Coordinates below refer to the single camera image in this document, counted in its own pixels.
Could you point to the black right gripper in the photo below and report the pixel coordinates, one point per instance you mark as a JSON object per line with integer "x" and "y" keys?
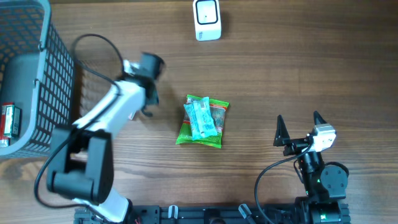
{"x": 283, "y": 136}

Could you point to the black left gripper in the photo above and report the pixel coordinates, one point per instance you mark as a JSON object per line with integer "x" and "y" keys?
{"x": 155, "y": 101}

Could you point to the white barcode scanner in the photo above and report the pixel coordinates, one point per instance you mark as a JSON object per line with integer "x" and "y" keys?
{"x": 207, "y": 19}

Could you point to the green white box in basket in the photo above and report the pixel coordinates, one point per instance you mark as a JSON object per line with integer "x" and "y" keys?
{"x": 12, "y": 121}

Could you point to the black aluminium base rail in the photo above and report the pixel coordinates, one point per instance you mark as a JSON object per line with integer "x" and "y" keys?
{"x": 233, "y": 214}

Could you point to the red white box in basket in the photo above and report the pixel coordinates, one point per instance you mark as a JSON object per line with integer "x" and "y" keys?
{"x": 4, "y": 140}

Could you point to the dark grey plastic basket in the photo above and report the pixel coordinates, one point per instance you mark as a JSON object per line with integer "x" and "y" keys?
{"x": 37, "y": 75}

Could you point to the green snack bag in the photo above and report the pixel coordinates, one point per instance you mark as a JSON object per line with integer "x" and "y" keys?
{"x": 218, "y": 109}

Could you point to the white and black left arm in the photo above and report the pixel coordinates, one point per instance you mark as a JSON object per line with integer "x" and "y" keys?
{"x": 80, "y": 167}

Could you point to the orange tissue pack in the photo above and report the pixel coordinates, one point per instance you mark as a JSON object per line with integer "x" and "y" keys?
{"x": 132, "y": 115}

